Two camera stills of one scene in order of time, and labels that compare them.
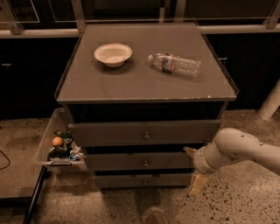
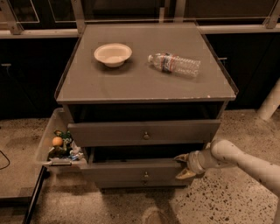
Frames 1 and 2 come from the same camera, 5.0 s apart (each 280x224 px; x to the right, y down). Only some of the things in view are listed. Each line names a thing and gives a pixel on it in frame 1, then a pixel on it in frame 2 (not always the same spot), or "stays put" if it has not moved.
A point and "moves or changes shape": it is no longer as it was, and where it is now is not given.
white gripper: x=199 y=162 -> x=193 y=163
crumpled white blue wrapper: x=75 y=152 stays put
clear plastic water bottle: x=173 y=63 stays put
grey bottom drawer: x=145 y=181 stays put
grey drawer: x=136 y=161 moves or changes shape
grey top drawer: x=142 y=133 stays put
